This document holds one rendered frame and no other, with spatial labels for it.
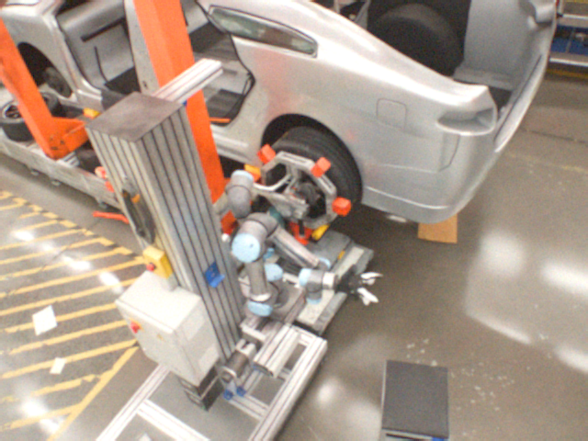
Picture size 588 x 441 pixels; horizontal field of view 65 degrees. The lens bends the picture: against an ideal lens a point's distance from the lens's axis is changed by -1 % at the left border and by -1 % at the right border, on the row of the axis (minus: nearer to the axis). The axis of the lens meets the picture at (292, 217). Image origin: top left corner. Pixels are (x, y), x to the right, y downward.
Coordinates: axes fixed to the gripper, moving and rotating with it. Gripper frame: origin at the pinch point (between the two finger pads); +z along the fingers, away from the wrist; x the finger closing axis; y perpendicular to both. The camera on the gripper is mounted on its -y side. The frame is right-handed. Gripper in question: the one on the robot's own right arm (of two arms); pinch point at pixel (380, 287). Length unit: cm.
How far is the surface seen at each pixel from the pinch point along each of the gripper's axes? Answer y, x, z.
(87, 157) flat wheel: 59, -156, -282
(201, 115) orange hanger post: -30, -83, -117
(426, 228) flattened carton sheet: 99, -175, 20
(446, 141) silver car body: -26, -86, 19
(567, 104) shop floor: 69, -388, 149
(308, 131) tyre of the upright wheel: -9, -115, -63
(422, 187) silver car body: 7, -92, 11
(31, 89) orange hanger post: -9, -142, -302
